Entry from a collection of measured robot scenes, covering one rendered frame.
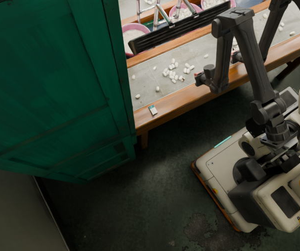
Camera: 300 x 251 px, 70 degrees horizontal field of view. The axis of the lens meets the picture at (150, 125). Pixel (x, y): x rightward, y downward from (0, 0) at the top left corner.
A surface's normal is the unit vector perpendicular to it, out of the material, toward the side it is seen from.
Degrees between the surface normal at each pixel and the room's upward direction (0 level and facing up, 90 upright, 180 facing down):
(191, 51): 0
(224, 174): 0
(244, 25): 33
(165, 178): 0
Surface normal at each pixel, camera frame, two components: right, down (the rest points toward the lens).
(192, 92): 0.03, -0.32
